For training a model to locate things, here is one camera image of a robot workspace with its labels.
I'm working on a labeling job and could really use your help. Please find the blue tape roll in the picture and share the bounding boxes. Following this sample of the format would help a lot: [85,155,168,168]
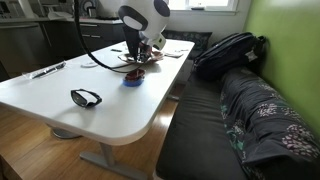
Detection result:
[122,75,147,88]

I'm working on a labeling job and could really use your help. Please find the pen in clear plastic bag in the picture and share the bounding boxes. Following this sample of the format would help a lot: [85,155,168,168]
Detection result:
[22,60,68,80]

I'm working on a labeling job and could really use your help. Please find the black backpack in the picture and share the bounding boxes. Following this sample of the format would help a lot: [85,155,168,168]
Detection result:
[193,31,268,82]

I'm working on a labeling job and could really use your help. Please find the dark kitchen cabinet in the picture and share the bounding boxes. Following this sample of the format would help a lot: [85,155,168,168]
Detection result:
[0,18,128,76]

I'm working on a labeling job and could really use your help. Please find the dark floral patterned cushion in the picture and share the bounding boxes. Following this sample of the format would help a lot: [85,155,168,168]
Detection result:
[218,68,320,180]

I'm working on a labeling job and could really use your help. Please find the black sofa seat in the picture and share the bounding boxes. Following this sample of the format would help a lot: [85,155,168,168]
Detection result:
[155,71,249,180]

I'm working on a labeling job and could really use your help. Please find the dark patterned throw pillow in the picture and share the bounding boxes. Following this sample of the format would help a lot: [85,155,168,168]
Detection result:
[162,29,213,61]

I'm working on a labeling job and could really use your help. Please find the white framed window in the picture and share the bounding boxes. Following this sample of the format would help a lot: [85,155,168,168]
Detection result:
[168,0,240,15]

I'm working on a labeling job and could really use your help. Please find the dark red tape roll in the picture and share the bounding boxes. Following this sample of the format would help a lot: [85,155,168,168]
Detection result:
[124,68,146,83]

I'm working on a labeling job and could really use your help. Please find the white paper sheets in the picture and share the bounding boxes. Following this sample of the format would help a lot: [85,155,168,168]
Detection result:
[163,49,190,59]

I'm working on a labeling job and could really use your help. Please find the grey round stand base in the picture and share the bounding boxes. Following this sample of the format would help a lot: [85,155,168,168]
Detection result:
[50,127,83,140]

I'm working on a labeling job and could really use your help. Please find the small white round disc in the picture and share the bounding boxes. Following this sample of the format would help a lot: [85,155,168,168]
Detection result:
[80,60,99,69]

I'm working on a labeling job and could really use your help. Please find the black sunglasses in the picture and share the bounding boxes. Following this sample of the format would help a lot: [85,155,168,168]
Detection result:
[70,88,103,109]

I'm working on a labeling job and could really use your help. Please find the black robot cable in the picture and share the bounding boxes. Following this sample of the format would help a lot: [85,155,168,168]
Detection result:
[73,0,143,74]

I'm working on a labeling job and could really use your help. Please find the brown leather object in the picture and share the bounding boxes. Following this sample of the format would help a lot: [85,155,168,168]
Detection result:
[117,49,165,66]

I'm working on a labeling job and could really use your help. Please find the grey table leg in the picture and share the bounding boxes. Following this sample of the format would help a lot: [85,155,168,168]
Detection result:
[79,142,149,180]

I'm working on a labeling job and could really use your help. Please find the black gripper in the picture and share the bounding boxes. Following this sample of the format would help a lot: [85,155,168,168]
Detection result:
[135,40,154,63]

